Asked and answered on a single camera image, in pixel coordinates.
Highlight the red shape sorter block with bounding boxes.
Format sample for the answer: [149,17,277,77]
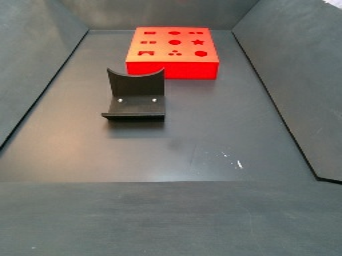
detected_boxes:
[125,27,218,80]

